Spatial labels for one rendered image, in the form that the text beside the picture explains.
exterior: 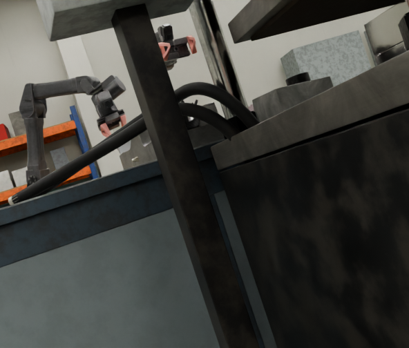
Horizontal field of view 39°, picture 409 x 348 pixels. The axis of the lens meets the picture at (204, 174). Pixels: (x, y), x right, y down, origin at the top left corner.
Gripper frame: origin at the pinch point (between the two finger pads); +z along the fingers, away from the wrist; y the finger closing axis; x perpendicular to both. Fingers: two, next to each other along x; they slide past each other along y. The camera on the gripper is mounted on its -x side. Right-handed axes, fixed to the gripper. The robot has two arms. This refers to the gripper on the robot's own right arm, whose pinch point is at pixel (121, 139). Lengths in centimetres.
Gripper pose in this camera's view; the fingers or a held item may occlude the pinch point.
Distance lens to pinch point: 205.0
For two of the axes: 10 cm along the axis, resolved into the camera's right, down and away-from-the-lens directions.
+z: 4.8, 8.1, -3.3
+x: -0.7, 4.1, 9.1
